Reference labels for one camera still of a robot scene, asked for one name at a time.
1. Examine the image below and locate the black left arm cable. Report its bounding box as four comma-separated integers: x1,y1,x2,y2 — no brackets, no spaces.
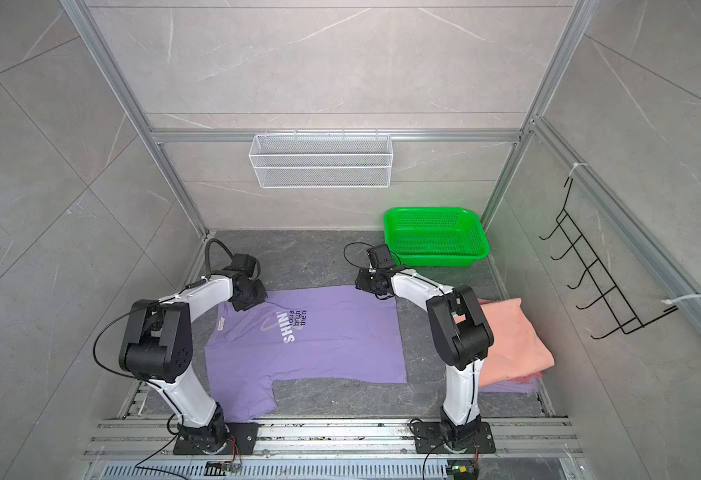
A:
203,238,234,280

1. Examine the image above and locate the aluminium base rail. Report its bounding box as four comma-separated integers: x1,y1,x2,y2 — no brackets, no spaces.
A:
82,417,585,460

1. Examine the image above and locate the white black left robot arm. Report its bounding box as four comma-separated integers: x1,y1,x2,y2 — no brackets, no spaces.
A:
118,272,266,455

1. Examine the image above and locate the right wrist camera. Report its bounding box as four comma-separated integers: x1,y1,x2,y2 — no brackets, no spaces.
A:
367,244,398,270

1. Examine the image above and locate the white wire wall basket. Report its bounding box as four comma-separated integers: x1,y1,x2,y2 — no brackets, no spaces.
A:
248,133,394,189

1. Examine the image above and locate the folded purple t shirt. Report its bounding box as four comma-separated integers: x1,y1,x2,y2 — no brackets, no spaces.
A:
479,379,539,394

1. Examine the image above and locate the purple t shirt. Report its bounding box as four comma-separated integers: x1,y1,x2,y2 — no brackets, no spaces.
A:
204,285,407,422
479,379,539,394

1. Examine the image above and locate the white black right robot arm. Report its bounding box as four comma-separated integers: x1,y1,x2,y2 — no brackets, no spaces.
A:
356,266,496,455

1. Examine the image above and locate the black wire hook rack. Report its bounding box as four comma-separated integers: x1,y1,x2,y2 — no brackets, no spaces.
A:
539,178,679,341

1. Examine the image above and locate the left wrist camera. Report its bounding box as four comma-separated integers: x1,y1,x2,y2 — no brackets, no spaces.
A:
228,254,262,280

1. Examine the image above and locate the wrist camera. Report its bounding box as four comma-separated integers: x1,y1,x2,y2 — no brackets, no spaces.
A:
228,254,262,280
367,244,398,270

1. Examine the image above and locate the green plastic basket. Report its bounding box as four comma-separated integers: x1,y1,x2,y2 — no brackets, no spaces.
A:
384,207,491,267

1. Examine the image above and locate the folded pink t shirt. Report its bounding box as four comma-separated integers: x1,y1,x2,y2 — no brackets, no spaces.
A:
477,298,555,389

